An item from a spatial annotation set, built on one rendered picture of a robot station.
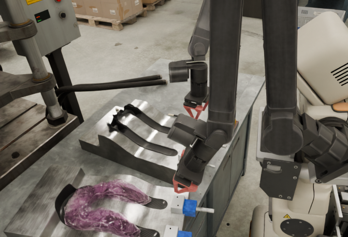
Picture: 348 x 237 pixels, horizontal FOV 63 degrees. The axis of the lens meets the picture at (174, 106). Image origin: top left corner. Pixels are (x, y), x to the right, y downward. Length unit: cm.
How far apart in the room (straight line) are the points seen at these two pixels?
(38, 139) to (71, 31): 58
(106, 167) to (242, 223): 105
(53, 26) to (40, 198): 86
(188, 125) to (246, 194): 146
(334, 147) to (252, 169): 160
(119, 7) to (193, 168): 425
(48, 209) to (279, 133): 71
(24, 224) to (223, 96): 70
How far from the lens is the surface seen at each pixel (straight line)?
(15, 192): 126
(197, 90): 94
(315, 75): 71
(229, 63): 55
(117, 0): 481
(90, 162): 124
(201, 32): 91
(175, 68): 91
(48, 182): 107
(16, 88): 141
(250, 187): 211
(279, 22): 52
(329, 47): 69
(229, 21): 52
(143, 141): 113
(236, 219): 196
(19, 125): 163
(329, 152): 65
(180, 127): 67
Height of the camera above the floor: 164
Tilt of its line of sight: 36 degrees down
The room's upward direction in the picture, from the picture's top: 5 degrees counter-clockwise
